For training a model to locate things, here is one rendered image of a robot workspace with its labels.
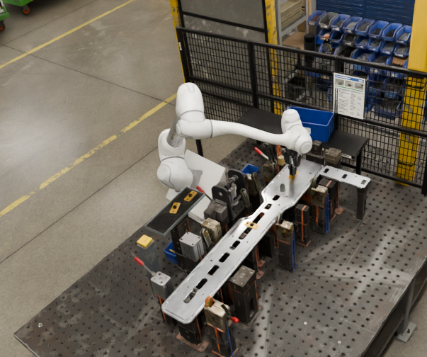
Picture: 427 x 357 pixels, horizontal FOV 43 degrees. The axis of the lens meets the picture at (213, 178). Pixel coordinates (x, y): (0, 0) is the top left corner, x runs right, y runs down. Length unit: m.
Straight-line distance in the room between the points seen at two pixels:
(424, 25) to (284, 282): 1.59
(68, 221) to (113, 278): 1.69
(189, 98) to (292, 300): 1.23
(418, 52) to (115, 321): 2.24
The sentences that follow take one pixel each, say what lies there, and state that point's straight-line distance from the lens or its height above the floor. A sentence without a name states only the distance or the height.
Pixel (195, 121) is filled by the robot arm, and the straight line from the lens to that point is 2.87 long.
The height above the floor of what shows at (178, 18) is 0.99.
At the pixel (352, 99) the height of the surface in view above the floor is 1.28.
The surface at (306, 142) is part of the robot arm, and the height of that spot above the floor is 1.42.
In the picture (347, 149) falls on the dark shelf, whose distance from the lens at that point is 3.49.
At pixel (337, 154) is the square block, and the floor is 1.06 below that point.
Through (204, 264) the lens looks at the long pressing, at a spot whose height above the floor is 1.00.
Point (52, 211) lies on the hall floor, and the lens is 5.12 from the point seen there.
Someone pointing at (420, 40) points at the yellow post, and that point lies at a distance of 3.21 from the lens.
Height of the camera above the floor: 3.10
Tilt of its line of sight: 39 degrees down
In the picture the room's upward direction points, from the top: 9 degrees counter-clockwise
